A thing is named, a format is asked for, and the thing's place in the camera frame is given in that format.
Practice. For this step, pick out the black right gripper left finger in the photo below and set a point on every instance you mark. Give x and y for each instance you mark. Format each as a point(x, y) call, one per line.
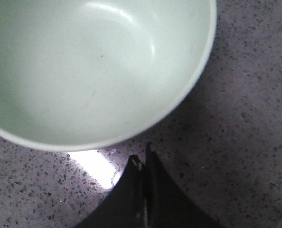
point(124, 205)

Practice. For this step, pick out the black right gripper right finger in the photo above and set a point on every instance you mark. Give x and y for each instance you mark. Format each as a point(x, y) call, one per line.
point(167, 205)

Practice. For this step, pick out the green bowl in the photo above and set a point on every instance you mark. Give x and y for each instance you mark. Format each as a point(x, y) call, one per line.
point(77, 75)

